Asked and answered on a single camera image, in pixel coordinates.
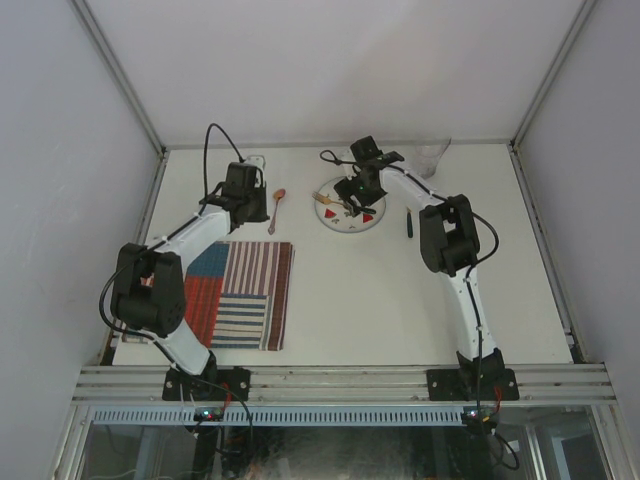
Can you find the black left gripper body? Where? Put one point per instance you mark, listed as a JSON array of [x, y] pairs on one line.
[[257, 204]]

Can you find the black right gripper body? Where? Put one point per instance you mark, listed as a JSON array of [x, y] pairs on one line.
[[365, 195]]

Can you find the white watermelon pattern plate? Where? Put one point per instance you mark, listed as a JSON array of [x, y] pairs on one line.
[[338, 219]]

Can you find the gold fork green handle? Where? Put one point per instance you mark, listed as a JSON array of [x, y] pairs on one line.
[[325, 200]]

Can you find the pink handled spoon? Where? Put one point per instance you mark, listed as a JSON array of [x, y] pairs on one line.
[[278, 196]]

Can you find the gold knife green handle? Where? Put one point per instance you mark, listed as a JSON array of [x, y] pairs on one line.
[[409, 224]]

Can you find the striped patchwork placemat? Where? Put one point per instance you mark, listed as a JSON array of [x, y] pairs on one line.
[[237, 294]]

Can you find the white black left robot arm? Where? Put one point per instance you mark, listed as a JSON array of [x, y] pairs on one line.
[[147, 288]]

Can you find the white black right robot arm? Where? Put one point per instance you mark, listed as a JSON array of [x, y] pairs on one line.
[[449, 247]]

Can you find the clear drinking glass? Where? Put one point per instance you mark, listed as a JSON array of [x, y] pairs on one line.
[[427, 157]]

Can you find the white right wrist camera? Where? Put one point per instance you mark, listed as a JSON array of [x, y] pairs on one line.
[[365, 149]]

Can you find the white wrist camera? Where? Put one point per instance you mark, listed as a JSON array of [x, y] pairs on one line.
[[365, 149], [258, 161]]

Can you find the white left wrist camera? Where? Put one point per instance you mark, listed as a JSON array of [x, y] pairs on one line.
[[258, 161]]

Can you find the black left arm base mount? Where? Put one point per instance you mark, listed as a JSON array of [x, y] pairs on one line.
[[229, 383]]

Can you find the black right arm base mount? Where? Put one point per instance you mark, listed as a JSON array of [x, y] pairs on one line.
[[448, 384]]

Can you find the grey slotted cable duct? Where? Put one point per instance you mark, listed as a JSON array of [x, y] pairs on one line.
[[278, 416]]

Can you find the aluminium front rail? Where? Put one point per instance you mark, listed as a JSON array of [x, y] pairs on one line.
[[537, 385]]

